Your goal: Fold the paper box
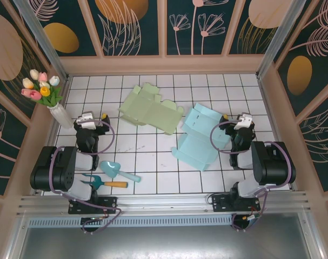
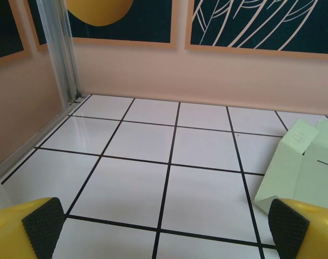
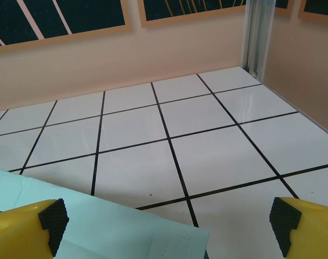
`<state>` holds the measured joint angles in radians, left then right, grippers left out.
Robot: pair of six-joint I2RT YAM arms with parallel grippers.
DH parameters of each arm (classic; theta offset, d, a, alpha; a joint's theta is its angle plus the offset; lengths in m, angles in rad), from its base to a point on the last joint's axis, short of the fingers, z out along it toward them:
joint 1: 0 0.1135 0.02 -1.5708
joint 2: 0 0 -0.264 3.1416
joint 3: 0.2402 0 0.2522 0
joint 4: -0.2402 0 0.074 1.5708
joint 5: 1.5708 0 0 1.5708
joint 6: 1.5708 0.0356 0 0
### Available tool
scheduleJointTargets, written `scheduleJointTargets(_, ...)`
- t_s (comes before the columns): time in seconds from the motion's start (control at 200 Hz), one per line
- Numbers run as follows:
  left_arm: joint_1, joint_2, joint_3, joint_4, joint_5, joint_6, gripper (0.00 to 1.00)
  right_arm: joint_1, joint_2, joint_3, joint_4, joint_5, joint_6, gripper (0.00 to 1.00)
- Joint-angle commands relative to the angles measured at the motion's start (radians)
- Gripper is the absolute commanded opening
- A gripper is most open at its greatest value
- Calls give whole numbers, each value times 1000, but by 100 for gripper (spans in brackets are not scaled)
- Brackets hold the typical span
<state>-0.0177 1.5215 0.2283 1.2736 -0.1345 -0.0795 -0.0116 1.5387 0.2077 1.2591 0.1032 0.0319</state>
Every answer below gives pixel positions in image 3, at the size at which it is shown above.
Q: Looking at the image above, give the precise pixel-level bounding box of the aluminium corner post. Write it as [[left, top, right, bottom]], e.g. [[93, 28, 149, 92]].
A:
[[243, 0, 275, 80]]

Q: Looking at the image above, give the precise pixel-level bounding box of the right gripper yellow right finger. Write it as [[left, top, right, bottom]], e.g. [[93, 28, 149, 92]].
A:
[[269, 196, 328, 259]]

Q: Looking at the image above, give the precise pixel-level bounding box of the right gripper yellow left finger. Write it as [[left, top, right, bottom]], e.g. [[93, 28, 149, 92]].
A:
[[0, 199, 70, 259]]

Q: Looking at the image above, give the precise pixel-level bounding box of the light blue paper box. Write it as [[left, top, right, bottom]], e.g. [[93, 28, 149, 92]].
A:
[[0, 167, 210, 259]]

